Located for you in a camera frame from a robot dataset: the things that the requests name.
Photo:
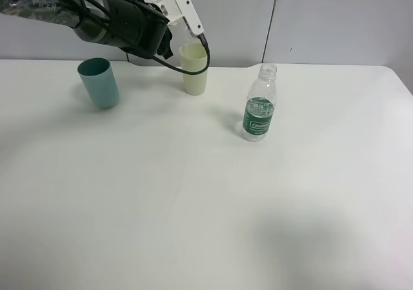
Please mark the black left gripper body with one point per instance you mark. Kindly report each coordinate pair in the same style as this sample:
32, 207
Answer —
155, 34

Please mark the clear bottle green label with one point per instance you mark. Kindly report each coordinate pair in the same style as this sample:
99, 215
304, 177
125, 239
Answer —
260, 104

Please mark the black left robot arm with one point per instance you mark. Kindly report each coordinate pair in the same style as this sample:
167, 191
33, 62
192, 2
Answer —
134, 26

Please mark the light green plastic cup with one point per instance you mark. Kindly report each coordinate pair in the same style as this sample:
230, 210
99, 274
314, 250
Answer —
193, 58

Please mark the teal plastic cup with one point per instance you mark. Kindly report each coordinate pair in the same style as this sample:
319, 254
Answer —
98, 78

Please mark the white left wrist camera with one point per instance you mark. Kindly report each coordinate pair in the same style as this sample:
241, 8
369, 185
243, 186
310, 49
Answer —
180, 10

